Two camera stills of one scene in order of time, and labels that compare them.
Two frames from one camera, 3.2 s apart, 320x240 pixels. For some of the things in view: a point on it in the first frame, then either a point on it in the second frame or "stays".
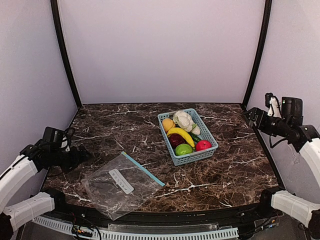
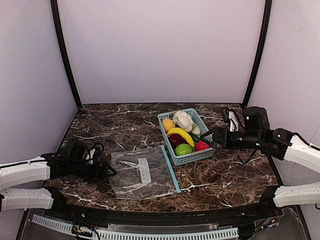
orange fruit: (168, 124) stays
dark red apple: (176, 139) stays
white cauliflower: (183, 120) stays
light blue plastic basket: (204, 135) stays
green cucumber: (195, 137) stays
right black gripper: (253, 116) to (219, 137)
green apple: (183, 149) stays
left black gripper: (81, 154) to (99, 171)
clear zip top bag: (121, 185) to (143, 173)
